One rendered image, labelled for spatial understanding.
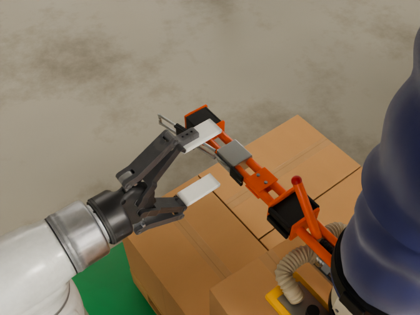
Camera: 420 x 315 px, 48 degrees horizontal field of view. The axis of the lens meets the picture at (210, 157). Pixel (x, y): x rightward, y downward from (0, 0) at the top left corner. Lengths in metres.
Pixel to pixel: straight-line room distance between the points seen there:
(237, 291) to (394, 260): 0.66
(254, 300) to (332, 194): 0.83
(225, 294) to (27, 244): 0.77
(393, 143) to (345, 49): 3.05
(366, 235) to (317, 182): 1.30
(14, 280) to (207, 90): 2.66
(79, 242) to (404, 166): 0.42
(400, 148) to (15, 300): 0.51
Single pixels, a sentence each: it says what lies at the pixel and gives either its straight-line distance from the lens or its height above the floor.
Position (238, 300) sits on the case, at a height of 0.94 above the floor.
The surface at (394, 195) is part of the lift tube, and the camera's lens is 0.67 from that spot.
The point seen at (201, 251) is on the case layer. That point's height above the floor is 0.54.
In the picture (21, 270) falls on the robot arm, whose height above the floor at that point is 1.62.
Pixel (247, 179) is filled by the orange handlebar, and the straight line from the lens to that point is 1.15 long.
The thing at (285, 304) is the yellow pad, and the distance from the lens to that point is 1.13.
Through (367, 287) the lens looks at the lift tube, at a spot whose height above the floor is 1.42.
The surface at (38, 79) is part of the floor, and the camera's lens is 3.48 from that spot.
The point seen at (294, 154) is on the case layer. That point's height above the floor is 0.54.
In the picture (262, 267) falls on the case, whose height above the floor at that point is 0.94.
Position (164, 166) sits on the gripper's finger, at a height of 1.64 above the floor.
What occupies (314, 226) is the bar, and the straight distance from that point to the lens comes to 1.08.
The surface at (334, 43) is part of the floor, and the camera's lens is 3.70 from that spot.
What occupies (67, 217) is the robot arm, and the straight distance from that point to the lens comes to 0.67.
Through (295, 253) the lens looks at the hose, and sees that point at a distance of 1.12.
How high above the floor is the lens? 2.17
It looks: 51 degrees down
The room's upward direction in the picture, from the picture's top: straight up
